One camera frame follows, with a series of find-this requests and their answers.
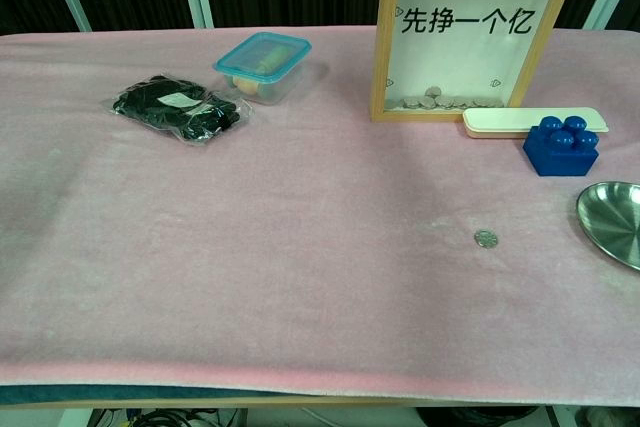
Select pink table cloth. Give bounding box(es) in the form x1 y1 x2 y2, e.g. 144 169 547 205
0 24 640 396

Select beige wooden stamp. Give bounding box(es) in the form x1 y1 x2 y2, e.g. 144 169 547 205
232 46 294 96

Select clear box with blue lid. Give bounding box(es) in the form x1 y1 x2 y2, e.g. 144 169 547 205
213 31 313 107

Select plastic bag of black items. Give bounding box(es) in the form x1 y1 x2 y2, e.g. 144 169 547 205
102 74 255 148

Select white pink flat case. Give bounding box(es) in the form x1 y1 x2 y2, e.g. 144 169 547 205
462 106 610 140

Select blue toy building block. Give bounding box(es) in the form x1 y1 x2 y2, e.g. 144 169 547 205
522 115 601 178

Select round steel plate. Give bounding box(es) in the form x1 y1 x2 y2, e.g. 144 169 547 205
575 181 640 272

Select teal under cloth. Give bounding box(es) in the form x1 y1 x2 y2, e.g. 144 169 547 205
0 383 311 406

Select wooden frame coin bank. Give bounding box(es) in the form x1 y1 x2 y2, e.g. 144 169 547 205
369 0 582 123

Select black floor cables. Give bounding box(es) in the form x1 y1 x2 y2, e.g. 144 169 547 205
94 407 241 427

